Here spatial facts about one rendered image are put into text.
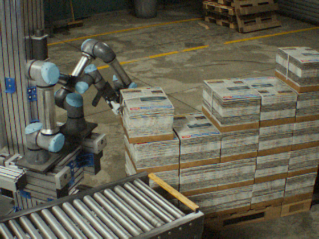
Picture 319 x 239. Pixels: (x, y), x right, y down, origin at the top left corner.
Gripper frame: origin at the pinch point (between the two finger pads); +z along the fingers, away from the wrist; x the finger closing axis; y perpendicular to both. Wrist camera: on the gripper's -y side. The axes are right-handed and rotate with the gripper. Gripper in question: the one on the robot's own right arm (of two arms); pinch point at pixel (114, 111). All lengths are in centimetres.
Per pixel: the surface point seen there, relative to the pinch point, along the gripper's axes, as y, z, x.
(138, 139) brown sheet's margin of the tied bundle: 3.2, 16.6, -18.2
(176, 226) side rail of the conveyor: -3, 22, -103
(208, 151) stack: 37, 53, -19
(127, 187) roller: -16, 15, -60
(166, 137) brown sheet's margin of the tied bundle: 18.6, 25.7, -19.2
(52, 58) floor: -54, 77, 453
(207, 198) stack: 20, 88, -18
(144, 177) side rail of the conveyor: -5, 21, -51
